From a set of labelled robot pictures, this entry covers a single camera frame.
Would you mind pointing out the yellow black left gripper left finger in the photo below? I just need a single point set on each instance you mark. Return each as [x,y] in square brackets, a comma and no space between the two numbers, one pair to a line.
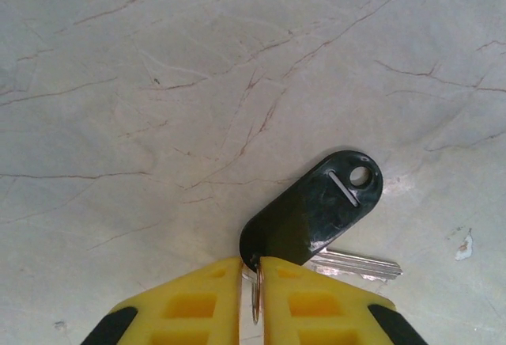
[189,305]

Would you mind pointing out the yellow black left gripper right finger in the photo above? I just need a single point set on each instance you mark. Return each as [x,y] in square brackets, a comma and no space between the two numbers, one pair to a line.
[316,309]

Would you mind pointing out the key with black tag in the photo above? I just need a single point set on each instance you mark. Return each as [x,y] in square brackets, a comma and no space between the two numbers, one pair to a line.
[316,210]

